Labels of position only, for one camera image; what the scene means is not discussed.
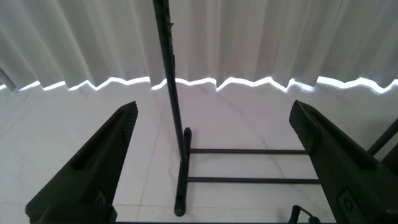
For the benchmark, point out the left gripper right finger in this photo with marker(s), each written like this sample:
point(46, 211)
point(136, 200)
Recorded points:
point(348, 174)

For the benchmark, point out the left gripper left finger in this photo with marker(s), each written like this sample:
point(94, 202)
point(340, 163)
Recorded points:
point(90, 174)

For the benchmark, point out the black clothes rack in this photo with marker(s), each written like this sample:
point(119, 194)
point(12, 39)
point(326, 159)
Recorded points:
point(169, 62)

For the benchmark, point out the white curtain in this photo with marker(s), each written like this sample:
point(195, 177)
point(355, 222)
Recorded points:
point(248, 37)

